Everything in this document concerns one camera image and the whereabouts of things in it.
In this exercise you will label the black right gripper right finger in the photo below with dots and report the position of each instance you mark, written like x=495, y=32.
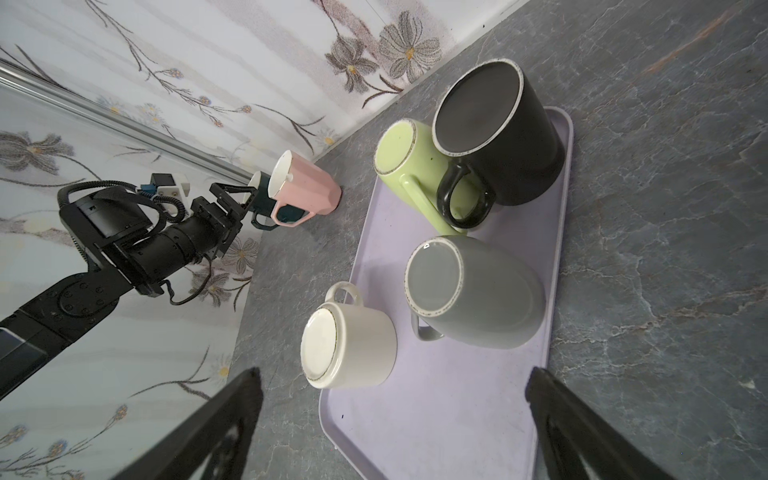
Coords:
x=572, y=436

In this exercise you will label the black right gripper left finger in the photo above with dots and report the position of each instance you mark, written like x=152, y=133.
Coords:
x=215, y=439

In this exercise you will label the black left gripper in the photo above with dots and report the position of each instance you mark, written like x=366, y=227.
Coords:
x=212, y=227

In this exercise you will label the dark teal mug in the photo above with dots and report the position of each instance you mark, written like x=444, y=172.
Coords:
x=263, y=205

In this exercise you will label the pink mug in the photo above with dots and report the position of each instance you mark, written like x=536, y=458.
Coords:
x=298, y=182

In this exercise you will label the grey mug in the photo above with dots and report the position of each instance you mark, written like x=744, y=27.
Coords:
x=461, y=288

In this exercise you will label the light green mug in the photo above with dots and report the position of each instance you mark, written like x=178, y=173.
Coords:
x=409, y=164

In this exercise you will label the black mug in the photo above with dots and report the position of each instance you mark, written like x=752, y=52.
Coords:
x=492, y=125

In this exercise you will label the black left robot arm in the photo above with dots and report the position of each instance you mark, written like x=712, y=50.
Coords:
x=131, y=238

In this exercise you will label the cream white mug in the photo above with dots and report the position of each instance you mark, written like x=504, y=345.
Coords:
x=345, y=344

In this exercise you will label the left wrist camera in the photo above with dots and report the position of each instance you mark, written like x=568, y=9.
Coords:
x=167, y=184

